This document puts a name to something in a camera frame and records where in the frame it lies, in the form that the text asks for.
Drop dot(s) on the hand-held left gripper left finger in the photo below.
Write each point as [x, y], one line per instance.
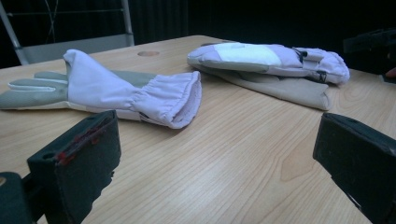
[77, 168]

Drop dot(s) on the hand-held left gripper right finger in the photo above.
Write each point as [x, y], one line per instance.
[358, 161]

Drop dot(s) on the lilac glove with grey fingers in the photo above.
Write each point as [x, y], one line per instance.
[99, 87]

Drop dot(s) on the lilac glove with white patch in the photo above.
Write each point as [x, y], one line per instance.
[249, 54]

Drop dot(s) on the grey metal stand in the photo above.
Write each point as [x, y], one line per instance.
[77, 45]

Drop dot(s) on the dark curtain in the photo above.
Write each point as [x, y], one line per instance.
[249, 18]

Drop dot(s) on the round wooden hole cover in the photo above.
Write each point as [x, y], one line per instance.
[148, 53]

